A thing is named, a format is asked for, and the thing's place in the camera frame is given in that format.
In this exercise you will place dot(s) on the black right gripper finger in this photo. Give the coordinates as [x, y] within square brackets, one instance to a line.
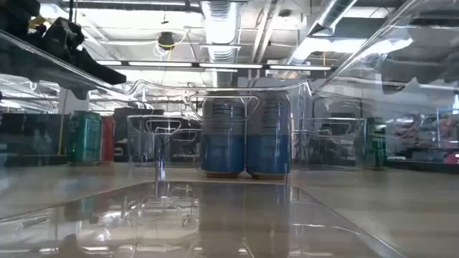
[392, 80]

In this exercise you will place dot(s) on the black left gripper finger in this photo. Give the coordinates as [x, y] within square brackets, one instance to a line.
[97, 73]

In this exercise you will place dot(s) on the green soda can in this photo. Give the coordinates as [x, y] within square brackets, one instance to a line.
[376, 143]
[84, 138]

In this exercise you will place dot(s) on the red Fanta soda can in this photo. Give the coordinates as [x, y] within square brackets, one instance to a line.
[108, 139]

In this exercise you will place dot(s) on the clear plastic bin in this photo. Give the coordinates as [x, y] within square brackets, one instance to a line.
[143, 157]
[333, 157]
[229, 215]

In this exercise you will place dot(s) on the silver and blue soda can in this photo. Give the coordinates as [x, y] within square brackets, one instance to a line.
[268, 150]
[222, 150]

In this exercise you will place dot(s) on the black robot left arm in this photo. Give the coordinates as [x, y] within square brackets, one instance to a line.
[18, 16]

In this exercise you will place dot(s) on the black box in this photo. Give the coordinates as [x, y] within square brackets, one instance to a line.
[120, 129]

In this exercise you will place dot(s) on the black partition panel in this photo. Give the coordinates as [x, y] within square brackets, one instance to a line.
[32, 132]

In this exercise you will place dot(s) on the black beam with light strips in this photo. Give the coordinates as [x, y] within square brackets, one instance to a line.
[229, 65]

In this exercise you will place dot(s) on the smooth silver air duct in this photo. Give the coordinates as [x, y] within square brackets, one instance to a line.
[333, 14]

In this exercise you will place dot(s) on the black metal table frame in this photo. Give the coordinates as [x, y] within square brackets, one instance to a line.
[28, 160]

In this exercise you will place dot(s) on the ribbed silver air duct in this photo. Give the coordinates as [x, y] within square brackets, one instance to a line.
[222, 28]

